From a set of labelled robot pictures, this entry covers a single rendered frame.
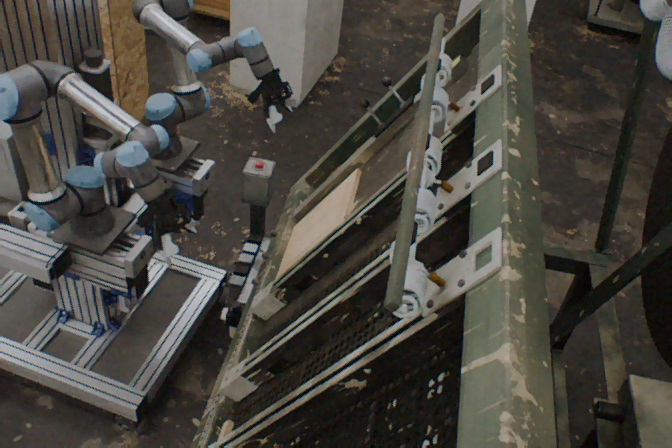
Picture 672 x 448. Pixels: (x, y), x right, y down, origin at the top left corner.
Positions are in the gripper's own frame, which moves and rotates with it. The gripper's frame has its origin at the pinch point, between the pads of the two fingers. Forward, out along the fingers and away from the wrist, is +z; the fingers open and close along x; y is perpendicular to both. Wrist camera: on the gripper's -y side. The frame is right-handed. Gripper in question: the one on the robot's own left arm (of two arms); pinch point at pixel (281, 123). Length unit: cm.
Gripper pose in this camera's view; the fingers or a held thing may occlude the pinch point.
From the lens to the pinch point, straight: 243.6
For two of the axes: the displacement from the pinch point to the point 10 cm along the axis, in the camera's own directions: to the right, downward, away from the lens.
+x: 3.4, -5.8, 7.4
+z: 3.5, 8.1, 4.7
